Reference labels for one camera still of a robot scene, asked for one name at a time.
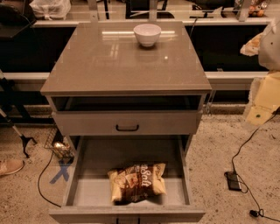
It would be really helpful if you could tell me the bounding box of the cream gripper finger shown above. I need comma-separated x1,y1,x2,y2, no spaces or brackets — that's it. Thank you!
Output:
244,71,280,126
240,33,263,56

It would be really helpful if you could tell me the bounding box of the brown chip bag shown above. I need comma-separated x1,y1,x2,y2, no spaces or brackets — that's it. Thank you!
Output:
108,163,166,203

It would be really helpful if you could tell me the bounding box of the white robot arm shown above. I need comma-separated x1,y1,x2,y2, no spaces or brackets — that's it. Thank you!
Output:
240,20,280,126

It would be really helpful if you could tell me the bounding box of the grey drawer cabinet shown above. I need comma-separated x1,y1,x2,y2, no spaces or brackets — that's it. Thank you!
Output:
41,21,211,147

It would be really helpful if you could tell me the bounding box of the white plastic bag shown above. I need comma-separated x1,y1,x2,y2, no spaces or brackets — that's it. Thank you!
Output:
30,0,71,20

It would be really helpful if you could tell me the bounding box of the open grey middle drawer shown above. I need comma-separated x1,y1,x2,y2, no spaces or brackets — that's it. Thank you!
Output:
49,136,205,224

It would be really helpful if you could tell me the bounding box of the fruit pile on shelf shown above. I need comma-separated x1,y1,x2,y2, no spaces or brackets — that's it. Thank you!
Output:
248,0,270,18

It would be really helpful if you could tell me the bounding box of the black power adapter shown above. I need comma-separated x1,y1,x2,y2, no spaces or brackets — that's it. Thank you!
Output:
224,171,242,192

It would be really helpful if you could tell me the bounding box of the white ceramic bowl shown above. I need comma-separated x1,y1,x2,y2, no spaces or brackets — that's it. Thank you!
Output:
133,24,161,46

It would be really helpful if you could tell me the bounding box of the blue tape cross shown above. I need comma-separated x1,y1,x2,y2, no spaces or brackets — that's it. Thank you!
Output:
50,159,73,184

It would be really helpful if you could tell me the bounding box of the black tripod leg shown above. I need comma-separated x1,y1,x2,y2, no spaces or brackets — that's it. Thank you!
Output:
0,109,37,158

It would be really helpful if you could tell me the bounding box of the tan shoe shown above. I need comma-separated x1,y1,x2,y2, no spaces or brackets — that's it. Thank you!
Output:
0,159,25,176

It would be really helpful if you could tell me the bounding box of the black cable right floor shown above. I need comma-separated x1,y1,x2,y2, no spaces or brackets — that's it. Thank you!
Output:
231,107,280,222

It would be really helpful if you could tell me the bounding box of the black cable floor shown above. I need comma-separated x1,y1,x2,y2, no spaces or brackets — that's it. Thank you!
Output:
231,107,280,222
37,150,62,208

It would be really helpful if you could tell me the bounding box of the black drawer handle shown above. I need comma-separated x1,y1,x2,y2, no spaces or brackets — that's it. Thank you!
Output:
115,124,139,132

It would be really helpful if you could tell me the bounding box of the wire basket with shiny object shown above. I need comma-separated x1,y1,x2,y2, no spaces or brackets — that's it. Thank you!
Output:
44,128,74,159

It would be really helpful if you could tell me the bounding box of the black cable left floor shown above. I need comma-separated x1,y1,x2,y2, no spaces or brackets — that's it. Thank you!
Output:
37,150,62,208

